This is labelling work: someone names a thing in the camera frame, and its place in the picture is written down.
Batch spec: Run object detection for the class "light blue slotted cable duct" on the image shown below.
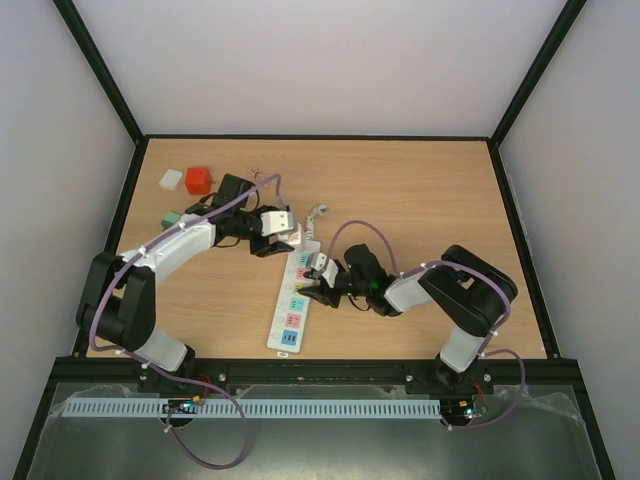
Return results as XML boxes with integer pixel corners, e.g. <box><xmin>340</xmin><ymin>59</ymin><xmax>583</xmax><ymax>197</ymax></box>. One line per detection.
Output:
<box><xmin>61</xmin><ymin>398</ymin><xmax>442</xmax><ymax>420</ymax></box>

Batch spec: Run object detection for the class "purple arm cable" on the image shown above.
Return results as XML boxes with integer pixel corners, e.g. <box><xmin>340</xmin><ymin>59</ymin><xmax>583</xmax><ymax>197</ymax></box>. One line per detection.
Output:
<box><xmin>324</xmin><ymin>219</ymin><xmax>526</xmax><ymax>431</ymax></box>
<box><xmin>87</xmin><ymin>173</ymin><xmax>291</xmax><ymax>471</ymax></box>

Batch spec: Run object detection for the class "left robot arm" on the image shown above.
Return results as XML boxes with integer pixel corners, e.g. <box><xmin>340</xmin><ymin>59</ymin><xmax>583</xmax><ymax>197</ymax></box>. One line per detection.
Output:
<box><xmin>76</xmin><ymin>174</ymin><xmax>298</xmax><ymax>380</ymax></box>

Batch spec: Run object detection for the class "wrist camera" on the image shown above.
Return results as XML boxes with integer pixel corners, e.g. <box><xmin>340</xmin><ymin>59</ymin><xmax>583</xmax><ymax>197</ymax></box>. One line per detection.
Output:
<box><xmin>260</xmin><ymin>210</ymin><xmax>297</xmax><ymax>237</ymax></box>
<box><xmin>307</xmin><ymin>252</ymin><xmax>340</xmax><ymax>288</ymax></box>

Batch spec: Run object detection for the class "black metal frame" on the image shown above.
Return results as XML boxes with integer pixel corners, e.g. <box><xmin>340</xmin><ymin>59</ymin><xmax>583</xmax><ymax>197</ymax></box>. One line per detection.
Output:
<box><xmin>12</xmin><ymin>0</ymin><xmax>616</xmax><ymax>480</ymax></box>

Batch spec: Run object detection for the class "white multicolour power strip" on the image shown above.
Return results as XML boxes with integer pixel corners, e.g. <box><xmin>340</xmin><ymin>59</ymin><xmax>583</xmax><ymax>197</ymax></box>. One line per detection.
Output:
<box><xmin>267</xmin><ymin>240</ymin><xmax>320</xmax><ymax>358</ymax></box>

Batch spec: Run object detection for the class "white coiled power strip cable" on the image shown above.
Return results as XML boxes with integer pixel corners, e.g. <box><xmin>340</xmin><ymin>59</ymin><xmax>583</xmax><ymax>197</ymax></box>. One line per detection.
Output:
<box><xmin>302</xmin><ymin>202</ymin><xmax>332</xmax><ymax>244</ymax></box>

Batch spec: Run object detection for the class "white plug adapter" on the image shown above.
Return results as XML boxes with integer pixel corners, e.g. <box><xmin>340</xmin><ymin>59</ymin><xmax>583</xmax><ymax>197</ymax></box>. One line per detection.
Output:
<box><xmin>159</xmin><ymin>169</ymin><xmax>183</xmax><ymax>191</ymax></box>

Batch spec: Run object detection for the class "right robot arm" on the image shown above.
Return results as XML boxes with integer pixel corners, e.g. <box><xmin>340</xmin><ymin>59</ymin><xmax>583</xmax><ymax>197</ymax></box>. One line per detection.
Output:
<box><xmin>299</xmin><ymin>244</ymin><xmax>518</xmax><ymax>392</ymax></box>

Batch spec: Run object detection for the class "white tiger cube adapter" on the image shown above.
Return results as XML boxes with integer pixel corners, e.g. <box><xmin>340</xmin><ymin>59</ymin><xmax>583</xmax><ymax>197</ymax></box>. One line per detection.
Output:
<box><xmin>277</xmin><ymin>223</ymin><xmax>305</xmax><ymax>252</ymax></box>

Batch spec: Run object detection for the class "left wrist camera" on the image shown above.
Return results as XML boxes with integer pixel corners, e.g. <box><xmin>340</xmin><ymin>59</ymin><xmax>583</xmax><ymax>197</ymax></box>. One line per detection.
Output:
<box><xmin>260</xmin><ymin>210</ymin><xmax>297</xmax><ymax>237</ymax></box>

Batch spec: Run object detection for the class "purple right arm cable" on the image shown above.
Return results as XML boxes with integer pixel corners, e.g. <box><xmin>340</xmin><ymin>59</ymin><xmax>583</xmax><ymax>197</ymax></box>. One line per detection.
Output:
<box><xmin>324</xmin><ymin>219</ymin><xmax>526</xmax><ymax>431</ymax></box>

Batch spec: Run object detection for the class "red cube socket adapter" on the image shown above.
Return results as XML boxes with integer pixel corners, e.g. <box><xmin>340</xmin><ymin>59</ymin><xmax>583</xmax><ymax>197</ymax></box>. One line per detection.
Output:
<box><xmin>184</xmin><ymin>167</ymin><xmax>213</xmax><ymax>196</ymax></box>

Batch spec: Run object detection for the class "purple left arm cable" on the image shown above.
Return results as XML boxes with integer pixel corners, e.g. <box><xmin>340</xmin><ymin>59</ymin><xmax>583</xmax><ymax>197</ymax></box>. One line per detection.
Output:
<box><xmin>87</xmin><ymin>173</ymin><xmax>291</xmax><ymax>471</ymax></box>

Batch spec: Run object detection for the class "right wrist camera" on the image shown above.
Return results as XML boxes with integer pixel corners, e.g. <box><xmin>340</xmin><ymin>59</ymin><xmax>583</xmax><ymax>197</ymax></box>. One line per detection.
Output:
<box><xmin>307</xmin><ymin>252</ymin><xmax>340</xmax><ymax>288</ymax></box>

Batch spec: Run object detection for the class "green plug adapter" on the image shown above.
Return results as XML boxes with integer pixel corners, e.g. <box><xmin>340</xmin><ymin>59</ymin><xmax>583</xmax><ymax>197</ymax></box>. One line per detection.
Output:
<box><xmin>160</xmin><ymin>211</ymin><xmax>182</xmax><ymax>231</ymax></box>

